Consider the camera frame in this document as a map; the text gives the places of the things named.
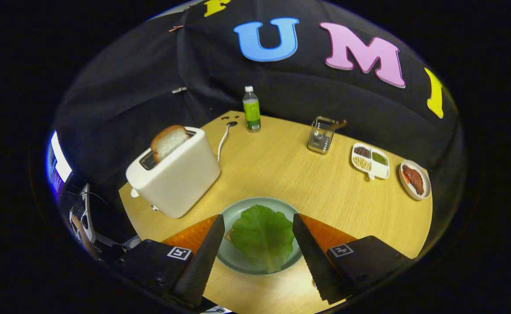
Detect green label plastic bottle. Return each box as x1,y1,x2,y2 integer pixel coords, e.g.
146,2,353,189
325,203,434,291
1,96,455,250
243,86,261,133

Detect white toaster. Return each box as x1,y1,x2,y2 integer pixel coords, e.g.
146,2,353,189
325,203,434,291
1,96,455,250
126,126,222,219

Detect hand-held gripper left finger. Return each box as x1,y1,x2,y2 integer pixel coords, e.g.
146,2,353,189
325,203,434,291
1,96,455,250
116,214,225,307

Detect pale green round plate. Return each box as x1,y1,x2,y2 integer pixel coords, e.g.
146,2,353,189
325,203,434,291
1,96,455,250
216,197,304,276

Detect black backdrop cloth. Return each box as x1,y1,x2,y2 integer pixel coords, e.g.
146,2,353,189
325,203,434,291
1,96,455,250
52,0,465,247

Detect white toaster cable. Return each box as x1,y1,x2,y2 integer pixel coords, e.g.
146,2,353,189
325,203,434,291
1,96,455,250
217,121,238,164

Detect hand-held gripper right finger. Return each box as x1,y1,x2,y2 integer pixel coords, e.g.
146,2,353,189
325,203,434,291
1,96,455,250
292,213,413,305

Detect green lettuce leaf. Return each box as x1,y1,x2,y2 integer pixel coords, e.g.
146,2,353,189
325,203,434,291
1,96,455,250
229,205,295,274

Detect white round meat plate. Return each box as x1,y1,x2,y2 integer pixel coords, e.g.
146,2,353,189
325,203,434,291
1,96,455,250
399,160,432,201

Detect white divided bean dish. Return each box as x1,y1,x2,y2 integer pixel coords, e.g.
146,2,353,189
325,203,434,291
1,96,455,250
351,143,390,181

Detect red meat slices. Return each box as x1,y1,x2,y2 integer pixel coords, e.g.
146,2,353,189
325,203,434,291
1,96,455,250
402,164,425,195

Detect bread slice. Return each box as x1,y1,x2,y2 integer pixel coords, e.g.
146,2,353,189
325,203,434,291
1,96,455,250
151,125,190,164

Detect computer monitor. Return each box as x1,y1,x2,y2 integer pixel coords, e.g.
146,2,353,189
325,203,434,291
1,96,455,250
46,130,72,202

